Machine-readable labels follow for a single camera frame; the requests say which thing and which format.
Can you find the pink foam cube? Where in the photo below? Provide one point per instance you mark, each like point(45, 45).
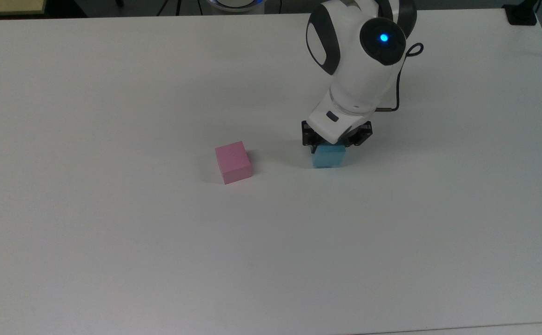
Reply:
point(233, 163)

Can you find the black table clamp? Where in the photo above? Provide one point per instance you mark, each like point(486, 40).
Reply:
point(522, 14)

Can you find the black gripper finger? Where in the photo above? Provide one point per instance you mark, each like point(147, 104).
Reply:
point(349, 142)
point(313, 148)

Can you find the blue foam cube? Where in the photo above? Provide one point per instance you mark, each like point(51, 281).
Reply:
point(329, 157)

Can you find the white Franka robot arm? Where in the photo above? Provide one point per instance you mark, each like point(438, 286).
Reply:
point(359, 79)

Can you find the yellowish board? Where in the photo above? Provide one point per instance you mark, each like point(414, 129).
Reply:
point(8, 7)

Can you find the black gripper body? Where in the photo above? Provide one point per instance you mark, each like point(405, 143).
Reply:
point(309, 132)

